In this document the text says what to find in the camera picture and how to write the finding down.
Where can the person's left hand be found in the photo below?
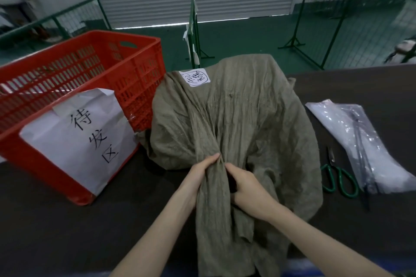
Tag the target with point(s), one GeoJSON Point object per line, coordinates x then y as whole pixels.
{"type": "Point", "coordinates": [198, 179]}

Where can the person's left forearm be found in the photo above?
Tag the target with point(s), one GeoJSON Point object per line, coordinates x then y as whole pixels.
{"type": "Point", "coordinates": [156, 241]}

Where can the person's right hand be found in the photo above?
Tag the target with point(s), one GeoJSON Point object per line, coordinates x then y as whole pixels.
{"type": "Point", "coordinates": [253, 195]}

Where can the white label sticker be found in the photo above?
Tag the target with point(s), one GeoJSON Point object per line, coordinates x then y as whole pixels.
{"type": "Point", "coordinates": [195, 76]}

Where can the clear plastic bag of ties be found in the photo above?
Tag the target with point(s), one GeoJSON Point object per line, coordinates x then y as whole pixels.
{"type": "Point", "coordinates": [386, 163]}

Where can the red plastic crate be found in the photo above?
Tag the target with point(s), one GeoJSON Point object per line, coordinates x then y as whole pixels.
{"type": "Point", "coordinates": [39, 69]}

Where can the green mesh fence panel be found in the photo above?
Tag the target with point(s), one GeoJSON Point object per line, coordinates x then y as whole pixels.
{"type": "Point", "coordinates": [192, 27]}
{"type": "Point", "coordinates": [338, 27]}
{"type": "Point", "coordinates": [55, 22]}

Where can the person's right forearm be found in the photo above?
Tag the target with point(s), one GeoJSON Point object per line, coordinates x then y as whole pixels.
{"type": "Point", "coordinates": [318, 247]}

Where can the grey-green woven sack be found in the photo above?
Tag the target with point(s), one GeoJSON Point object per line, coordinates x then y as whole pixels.
{"type": "Point", "coordinates": [243, 114]}

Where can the white paper sign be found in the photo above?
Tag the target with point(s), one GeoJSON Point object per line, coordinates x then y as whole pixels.
{"type": "Point", "coordinates": [65, 147]}

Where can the clear bag of black ties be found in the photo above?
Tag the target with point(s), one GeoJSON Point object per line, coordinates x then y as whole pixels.
{"type": "Point", "coordinates": [357, 124]}

